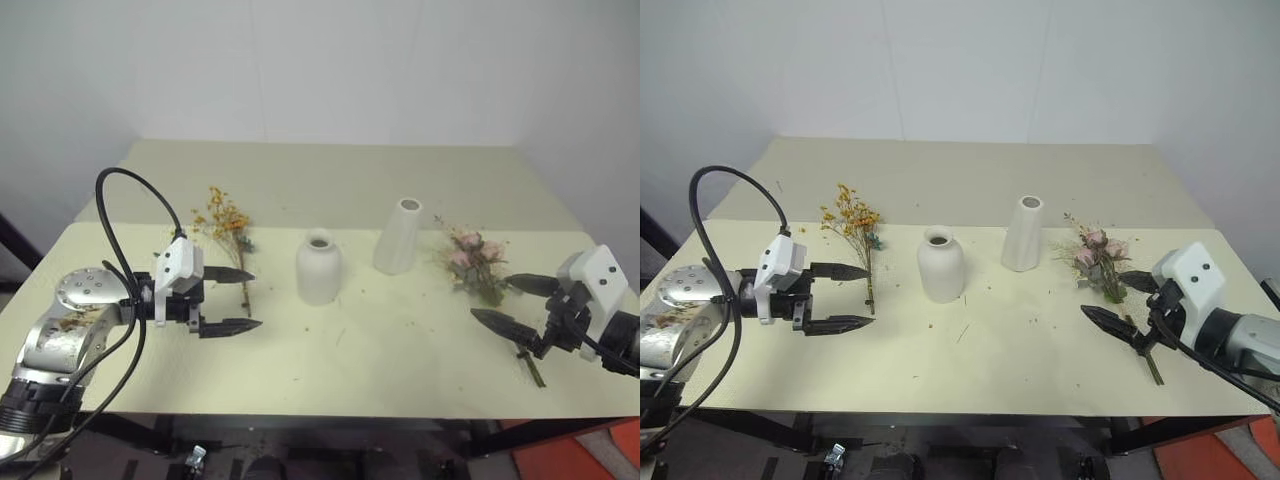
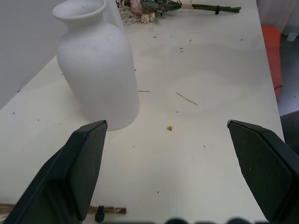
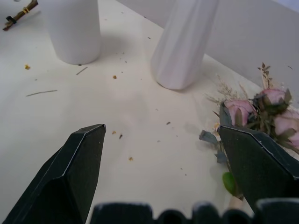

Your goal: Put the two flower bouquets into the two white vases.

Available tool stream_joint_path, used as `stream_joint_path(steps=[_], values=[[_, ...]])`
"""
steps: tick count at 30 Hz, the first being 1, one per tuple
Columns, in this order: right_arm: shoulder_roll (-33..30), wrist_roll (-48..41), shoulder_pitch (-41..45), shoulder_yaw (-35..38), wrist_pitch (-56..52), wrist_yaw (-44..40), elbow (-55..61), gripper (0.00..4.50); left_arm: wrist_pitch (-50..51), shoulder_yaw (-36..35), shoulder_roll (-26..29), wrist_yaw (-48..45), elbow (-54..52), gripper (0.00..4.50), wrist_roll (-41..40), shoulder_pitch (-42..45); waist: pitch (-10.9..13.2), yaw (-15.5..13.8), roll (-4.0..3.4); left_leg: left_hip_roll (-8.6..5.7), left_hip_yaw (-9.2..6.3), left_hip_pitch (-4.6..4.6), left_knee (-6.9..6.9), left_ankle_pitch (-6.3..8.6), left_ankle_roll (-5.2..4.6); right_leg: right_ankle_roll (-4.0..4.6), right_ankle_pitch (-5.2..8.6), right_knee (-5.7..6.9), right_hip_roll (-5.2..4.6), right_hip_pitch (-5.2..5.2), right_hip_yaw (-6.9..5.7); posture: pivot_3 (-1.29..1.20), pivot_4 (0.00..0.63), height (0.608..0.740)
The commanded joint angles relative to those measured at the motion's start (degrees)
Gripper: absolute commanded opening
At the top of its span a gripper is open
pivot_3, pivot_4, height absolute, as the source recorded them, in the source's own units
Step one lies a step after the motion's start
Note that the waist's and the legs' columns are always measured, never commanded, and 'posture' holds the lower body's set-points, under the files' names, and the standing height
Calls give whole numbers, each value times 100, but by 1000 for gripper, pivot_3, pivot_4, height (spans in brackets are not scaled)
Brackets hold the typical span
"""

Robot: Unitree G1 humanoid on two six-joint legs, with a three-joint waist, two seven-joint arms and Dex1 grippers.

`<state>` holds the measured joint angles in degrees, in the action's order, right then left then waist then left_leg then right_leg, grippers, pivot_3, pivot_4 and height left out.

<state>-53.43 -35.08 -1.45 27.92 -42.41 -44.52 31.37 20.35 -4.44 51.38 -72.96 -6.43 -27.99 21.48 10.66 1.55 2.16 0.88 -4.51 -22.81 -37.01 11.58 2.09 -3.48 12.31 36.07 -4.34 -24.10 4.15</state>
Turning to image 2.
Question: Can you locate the white ceramic vase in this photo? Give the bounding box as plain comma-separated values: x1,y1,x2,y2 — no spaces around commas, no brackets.
52,0,141,131

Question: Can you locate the thin brown twig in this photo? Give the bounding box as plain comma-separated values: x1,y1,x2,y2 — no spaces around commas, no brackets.
175,91,199,106

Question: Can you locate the orange fabric object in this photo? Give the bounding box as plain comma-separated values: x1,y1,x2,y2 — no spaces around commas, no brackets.
261,24,284,99

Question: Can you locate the dried flower bouquet with daisies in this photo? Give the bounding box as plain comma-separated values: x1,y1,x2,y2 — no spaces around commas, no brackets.
116,0,242,25

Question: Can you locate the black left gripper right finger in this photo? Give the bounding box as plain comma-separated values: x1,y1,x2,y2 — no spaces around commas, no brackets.
227,119,299,224

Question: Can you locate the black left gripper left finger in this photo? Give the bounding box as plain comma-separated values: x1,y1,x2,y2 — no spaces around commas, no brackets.
1,119,108,224

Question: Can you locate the brown dried stem bundle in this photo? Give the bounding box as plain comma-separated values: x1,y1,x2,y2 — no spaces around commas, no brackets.
0,203,127,223

